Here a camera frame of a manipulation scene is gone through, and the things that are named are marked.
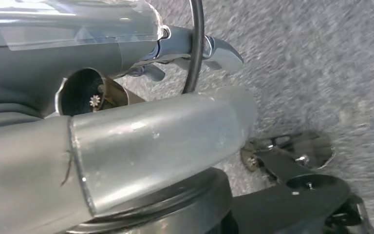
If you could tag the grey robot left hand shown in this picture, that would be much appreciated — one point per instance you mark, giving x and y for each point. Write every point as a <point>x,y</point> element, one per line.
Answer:
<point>142,145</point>

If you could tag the black base caster wheel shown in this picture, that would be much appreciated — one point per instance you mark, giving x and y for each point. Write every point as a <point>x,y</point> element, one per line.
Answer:
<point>312,151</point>

